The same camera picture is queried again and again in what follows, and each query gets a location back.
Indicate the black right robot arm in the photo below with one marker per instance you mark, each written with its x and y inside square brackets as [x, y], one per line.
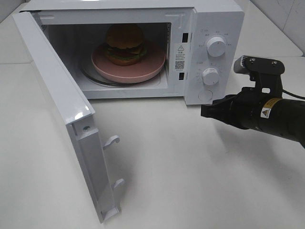
[287, 120]

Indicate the burger with cheese and lettuce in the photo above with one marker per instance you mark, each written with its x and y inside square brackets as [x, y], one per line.
[124, 44]

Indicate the white microwave door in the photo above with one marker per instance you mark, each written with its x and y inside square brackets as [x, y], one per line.
[74, 114]

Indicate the white microwave knob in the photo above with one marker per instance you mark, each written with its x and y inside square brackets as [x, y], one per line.
[210, 76]
[216, 46]

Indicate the white microwave oven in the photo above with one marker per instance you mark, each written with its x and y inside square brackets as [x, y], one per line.
[181, 28]

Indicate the glass microwave turntable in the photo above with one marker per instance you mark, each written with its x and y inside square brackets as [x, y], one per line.
[87, 69]

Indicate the pink speckled plate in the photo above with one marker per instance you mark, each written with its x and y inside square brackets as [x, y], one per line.
[147, 68]

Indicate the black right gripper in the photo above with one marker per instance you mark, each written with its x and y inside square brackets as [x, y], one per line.
[249, 109]

